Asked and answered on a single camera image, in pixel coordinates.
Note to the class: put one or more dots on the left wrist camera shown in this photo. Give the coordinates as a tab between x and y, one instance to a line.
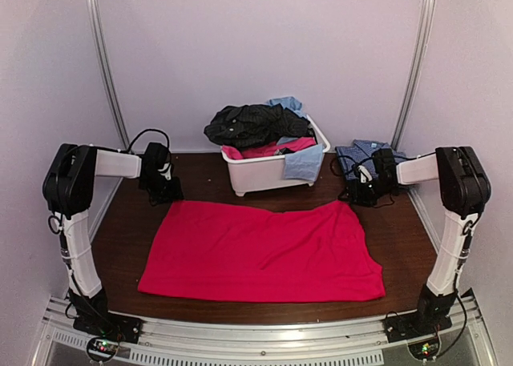
166	171

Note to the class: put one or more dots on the red t-shirt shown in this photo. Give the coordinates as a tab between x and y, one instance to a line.
228	253

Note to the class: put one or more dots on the black striped shirt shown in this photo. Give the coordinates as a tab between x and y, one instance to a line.
255	126

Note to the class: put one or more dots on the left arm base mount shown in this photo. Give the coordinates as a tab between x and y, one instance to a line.
119	328

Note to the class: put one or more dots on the left circuit board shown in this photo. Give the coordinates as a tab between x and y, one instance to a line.
101	350

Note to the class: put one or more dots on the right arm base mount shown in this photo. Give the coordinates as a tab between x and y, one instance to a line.
408	326

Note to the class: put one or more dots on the white plastic laundry bin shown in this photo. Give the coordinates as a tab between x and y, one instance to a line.
250	175

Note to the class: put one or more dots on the circuit board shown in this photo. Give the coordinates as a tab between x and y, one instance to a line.
424	348
101	350

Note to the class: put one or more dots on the pink garment in bin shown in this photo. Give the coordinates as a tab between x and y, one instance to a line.
283	146

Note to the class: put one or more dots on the right circuit board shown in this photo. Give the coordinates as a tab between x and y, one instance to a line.
424	348

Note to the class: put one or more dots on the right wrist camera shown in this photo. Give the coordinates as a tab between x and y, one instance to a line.
363	174

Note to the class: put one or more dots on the light blue shirt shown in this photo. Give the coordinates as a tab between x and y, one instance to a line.
304	164

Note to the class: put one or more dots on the left aluminium frame post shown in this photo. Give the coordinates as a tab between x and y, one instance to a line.
105	71

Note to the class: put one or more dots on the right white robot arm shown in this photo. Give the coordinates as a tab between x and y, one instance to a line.
464	191

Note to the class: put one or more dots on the front aluminium rail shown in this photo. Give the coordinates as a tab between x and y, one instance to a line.
349	342

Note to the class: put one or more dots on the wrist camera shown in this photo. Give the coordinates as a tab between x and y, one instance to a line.
166	171
363	174

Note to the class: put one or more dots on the folded blue checkered shirt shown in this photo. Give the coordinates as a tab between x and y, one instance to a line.
360	153

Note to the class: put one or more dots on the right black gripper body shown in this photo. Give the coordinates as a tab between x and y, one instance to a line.
369	196

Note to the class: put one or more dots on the aluminium frame post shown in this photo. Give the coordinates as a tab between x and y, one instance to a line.
105	71
425	24

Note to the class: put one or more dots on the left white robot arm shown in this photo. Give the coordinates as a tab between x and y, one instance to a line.
68	189

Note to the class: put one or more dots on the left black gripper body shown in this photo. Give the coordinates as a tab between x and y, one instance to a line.
160	191

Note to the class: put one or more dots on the right aluminium frame post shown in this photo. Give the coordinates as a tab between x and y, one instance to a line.
425	24

